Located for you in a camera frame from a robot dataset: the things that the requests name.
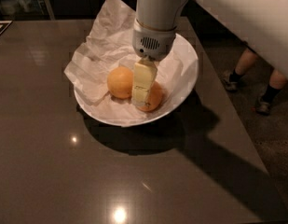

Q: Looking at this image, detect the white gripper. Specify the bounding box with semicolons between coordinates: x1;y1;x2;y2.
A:
131;20;176;106

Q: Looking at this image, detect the orange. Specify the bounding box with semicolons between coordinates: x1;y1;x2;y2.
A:
107;66;133;99
139;81;163;112

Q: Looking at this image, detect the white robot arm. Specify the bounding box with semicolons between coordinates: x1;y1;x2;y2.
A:
132;0;288;79

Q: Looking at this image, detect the white bowl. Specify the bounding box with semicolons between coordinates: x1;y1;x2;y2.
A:
75;35;199;127

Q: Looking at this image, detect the crumpled white paper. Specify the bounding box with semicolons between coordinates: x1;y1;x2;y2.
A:
63;0;185;123

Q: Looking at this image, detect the person in black shorts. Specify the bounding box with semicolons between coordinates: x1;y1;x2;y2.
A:
221;47;288;116

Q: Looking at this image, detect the black white mat corner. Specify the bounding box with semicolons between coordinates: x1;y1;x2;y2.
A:
0;21;12;35

